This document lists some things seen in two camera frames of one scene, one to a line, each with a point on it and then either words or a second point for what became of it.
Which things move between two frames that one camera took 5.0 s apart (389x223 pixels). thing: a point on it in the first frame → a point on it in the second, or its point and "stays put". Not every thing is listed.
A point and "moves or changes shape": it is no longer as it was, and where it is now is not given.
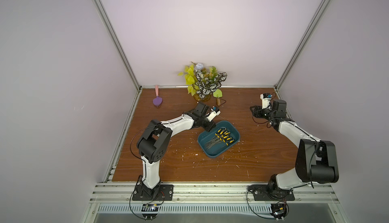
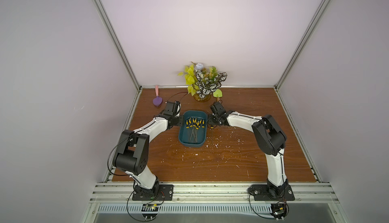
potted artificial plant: x=201 y=82 stays put
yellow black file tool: x=223 y=141 → x=197 y=127
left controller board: x=150 y=211 stays put
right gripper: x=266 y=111 → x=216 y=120
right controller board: x=279 y=210 stays put
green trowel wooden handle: x=218 y=94 stays put
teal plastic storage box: x=223 y=136 moves or changes shape
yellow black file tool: x=227 y=144 → x=203 y=122
